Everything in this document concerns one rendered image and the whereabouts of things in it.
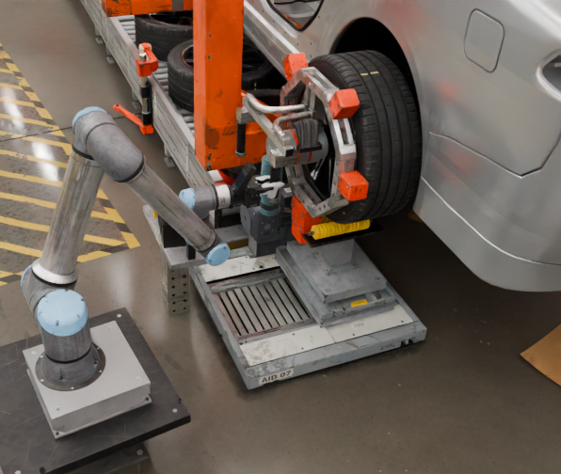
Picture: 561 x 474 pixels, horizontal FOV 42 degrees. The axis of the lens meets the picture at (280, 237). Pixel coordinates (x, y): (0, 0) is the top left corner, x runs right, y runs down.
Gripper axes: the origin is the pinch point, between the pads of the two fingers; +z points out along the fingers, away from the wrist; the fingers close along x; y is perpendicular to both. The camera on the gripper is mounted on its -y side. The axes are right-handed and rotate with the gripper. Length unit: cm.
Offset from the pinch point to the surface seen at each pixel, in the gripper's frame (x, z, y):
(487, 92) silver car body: 47, 44, -50
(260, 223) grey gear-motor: -39, 11, 49
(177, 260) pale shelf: -13, -35, 38
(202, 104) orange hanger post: -63, -8, -1
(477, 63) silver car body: 40, 44, -57
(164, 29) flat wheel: -232, 23, 34
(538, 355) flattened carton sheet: 48, 107, 82
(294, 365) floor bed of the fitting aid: 22, 2, 75
